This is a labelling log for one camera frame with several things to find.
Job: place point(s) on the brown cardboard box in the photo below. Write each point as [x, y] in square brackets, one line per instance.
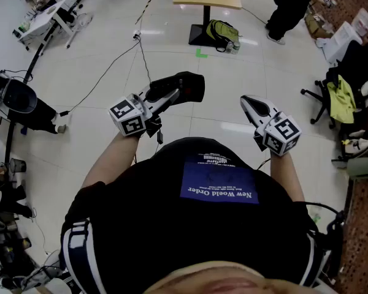
[317, 29]

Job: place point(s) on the black calculator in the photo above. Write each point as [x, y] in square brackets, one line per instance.
[193, 84]

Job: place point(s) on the green black backpack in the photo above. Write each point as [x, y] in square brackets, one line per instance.
[220, 31]

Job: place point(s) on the clear water bottle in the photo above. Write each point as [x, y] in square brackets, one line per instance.
[233, 47]

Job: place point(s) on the yellow black striped floor tape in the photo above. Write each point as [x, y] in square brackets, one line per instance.
[147, 5]

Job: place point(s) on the yellow-green jacket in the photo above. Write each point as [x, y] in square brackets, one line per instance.
[342, 103]

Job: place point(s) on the black curved floor strip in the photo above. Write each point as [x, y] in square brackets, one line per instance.
[9, 139]

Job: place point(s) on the white box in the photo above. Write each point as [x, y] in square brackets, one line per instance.
[343, 41]

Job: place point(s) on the white power strip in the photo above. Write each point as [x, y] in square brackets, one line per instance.
[136, 35]

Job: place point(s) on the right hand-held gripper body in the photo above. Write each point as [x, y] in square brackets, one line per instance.
[282, 133]

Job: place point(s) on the white floor fan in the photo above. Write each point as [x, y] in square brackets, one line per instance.
[84, 20]

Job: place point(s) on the black office chair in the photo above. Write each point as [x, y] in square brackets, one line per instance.
[322, 103]

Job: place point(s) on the person's right forearm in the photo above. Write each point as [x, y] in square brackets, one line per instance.
[286, 176]

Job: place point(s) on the black mesh bin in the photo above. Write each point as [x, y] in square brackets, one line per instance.
[17, 165]

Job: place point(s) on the person's face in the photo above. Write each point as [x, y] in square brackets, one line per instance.
[233, 283]

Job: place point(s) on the white desk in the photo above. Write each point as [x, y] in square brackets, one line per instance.
[44, 17]

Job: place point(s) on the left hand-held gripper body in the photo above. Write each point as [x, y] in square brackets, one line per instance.
[132, 124]

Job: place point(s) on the translucent plastic bin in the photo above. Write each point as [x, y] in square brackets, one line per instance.
[363, 21]

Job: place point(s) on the white beige bag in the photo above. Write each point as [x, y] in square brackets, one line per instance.
[360, 144]

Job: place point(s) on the person's black printed t-shirt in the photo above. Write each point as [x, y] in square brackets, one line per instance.
[171, 231]

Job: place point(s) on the person's left forearm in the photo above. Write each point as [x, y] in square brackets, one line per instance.
[110, 161]

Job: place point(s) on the grey-green cushion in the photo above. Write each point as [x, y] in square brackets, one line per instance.
[365, 168]

